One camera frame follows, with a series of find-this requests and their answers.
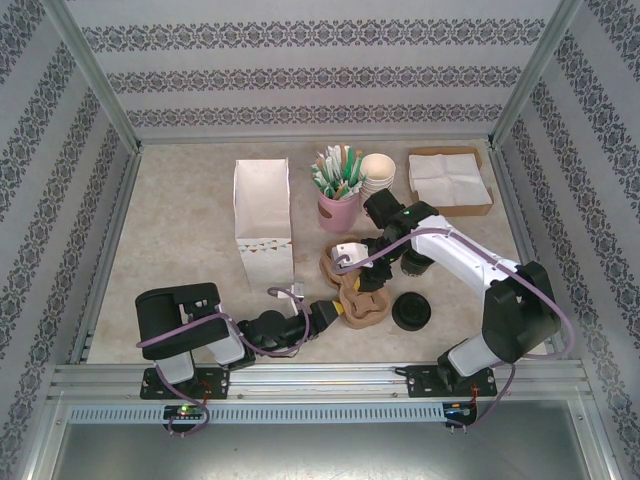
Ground black paper coffee cup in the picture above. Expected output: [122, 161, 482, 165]
[401, 248, 437, 278]

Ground white paper napkin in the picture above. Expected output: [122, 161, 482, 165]
[408, 151, 493, 208]

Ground cartoon animal paper gift bag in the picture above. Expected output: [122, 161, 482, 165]
[232, 157, 297, 294]

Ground pink jar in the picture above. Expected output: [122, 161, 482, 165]
[318, 191, 362, 234]

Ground white paper cup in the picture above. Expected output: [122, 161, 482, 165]
[360, 174, 395, 202]
[360, 153, 398, 185]

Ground black plastic lid stack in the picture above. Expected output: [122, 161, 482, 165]
[391, 291, 433, 333]

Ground brown cardboard napkin tray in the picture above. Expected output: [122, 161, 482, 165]
[406, 145, 497, 218]

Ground green white stirrer packet bundle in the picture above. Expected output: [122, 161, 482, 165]
[310, 143, 370, 202]

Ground small control board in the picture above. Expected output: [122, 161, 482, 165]
[443, 400, 479, 421]
[163, 404, 211, 421]

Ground aluminium front rail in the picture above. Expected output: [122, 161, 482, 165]
[49, 361, 589, 402]

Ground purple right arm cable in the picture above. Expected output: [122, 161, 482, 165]
[329, 227, 577, 437]

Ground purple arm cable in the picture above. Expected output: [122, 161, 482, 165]
[135, 285, 314, 439]
[329, 227, 577, 437]

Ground slotted grey cable duct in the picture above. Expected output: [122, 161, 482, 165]
[66, 401, 448, 426]

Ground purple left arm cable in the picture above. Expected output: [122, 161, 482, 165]
[135, 285, 314, 439]

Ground aluminium enclosure frame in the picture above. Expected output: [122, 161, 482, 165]
[29, 0, 624, 480]

